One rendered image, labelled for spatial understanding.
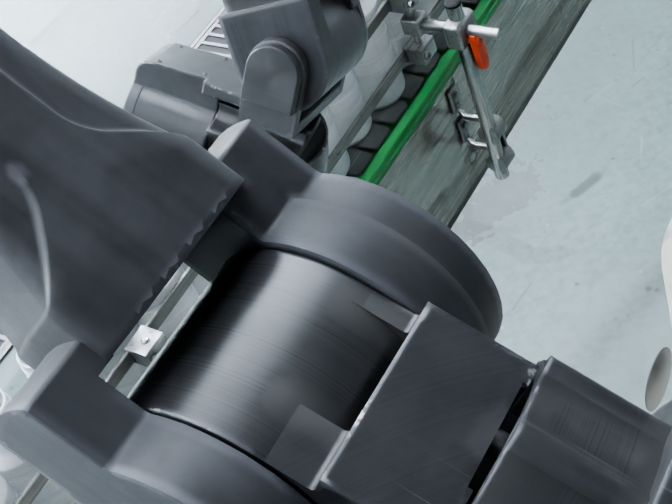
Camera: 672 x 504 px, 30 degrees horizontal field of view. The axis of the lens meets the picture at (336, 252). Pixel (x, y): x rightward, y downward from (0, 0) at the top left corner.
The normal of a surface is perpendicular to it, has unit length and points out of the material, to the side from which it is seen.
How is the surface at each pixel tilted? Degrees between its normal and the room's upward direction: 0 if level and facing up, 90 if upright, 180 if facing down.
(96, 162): 45
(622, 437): 38
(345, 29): 76
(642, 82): 0
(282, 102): 67
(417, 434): 30
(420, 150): 90
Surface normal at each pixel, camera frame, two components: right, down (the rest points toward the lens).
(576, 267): -0.29, -0.64
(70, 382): 0.38, -0.33
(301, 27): -0.37, 0.45
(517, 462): 0.04, -0.26
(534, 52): 0.82, 0.22
